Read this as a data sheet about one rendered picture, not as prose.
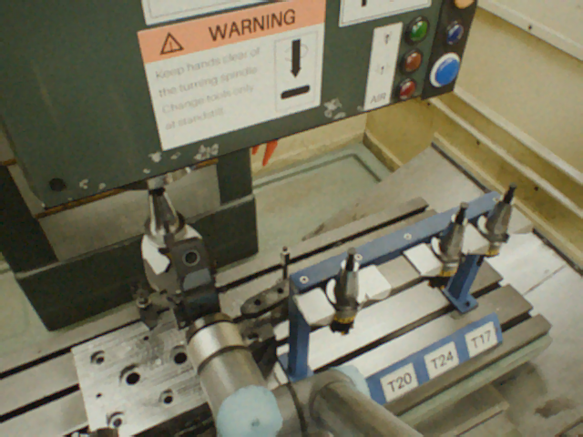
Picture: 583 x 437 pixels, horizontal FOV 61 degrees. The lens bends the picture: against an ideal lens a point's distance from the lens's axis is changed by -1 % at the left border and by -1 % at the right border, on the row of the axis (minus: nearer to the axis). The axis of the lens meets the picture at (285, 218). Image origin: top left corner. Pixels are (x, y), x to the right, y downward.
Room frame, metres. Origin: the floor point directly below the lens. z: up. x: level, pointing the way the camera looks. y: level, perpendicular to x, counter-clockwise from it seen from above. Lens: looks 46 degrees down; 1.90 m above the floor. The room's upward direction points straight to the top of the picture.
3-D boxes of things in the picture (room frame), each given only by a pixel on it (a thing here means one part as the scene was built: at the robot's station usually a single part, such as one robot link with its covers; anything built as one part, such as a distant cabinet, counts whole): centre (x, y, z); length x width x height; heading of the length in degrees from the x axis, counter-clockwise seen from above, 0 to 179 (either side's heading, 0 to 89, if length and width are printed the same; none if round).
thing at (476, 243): (0.61, -0.35, 1.21); 0.07 x 0.05 x 0.01; 27
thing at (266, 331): (0.52, 0.08, 0.97); 0.13 x 0.03 x 0.15; 117
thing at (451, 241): (0.59, -0.30, 1.26); 0.04 x 0.04 x 0.07
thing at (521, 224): (0.66, -0.44, 1.21); 0.07 x 0.05 x 0.01; 27
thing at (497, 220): (0.64, -0.40, 1.26); 0.04 x 0.04 x 0.07
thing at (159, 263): (0.49, 0.20, 1.29); 0.09 x 0.03 x 0.06; 40
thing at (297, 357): (0.51, -0.03, 1.05); 0.10 x 0.05 x 0.30; 27
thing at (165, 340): (0.48, 0.26, 0.97); 0.29 x 0.23 x 0.05; 117
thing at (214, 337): (0.35, 0.09, 1.29); 0.08 x 0.05 x 0.08; 117
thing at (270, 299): (0.70, -0.01, 0.93); 0.26 x 0.05 x 0.06; 122
